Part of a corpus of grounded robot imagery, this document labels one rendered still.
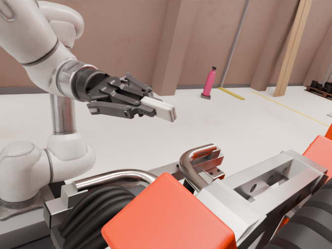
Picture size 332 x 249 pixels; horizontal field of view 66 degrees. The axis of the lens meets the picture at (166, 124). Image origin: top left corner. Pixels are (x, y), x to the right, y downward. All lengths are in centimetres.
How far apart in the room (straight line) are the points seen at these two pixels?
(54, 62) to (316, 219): 56
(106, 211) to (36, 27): 41
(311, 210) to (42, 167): 103
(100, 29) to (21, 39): 291
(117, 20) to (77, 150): 259
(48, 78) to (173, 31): 325
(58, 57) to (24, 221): 77
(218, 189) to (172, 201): 10
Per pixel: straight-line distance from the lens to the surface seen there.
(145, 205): 20
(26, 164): 112
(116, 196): 36
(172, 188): 20
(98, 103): 52
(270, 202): 31
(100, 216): 35
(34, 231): 125
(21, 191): 119
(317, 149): 56
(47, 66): 63
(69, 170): 119
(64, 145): 117
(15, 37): 60
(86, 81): 56
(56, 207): 44
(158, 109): 46
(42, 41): 61
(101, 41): 352
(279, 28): 607
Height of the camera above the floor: 129
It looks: 25 degrees down
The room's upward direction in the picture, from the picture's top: 14 degrees clockwise
